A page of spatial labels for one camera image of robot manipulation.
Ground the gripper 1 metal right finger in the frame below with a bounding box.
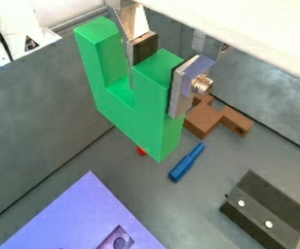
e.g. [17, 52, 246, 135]
[169, 30, 231, 119]

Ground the green U-shaped block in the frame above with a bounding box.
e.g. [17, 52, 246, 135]
[76, 18, 184, 161]

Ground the gripper 1 metal left finger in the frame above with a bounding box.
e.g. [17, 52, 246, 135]
[105, 0, 159, 89]

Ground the brown cross-shaped block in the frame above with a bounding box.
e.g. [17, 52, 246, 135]
[184, 94, 255, 139]

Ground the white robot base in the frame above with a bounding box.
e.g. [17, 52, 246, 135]
[0, 0, 62, 67]

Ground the red peg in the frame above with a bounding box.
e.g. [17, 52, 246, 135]
[137, 147, 148, 156]

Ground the purple block board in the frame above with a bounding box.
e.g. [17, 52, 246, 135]
[0, 171, 167, 249]

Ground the blue peg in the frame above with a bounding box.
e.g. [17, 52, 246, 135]
[169, 143, 207, 182]

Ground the black angle bracket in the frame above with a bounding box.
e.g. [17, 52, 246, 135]
[220, 170, 300, 249]

